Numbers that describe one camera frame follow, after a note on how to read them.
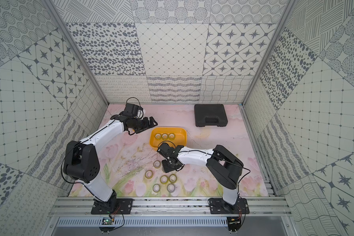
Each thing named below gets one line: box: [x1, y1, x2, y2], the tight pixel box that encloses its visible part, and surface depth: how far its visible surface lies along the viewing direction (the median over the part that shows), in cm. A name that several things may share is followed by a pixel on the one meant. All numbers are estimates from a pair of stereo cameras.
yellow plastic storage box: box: [149, 126, 188, 150], surface depth 102 cm
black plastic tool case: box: [194, 103, 228, 127], surface depth 109 cm
